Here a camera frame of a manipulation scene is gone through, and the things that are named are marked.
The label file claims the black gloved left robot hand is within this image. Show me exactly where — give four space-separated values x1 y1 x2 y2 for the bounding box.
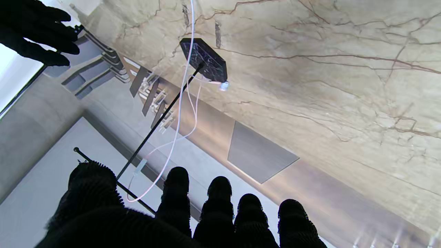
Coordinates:
34 161 328 248

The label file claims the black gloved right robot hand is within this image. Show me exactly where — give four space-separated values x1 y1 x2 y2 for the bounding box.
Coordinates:
0 0 80 66

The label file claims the white wired earphone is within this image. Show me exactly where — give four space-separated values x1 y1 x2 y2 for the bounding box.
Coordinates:
126 0 229 203

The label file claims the black T-shaped earphone rack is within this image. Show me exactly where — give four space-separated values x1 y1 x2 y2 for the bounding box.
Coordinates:
73 38 228 215

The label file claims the printed conference room backdrop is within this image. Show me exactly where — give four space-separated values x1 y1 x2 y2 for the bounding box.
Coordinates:
0 3 441 248

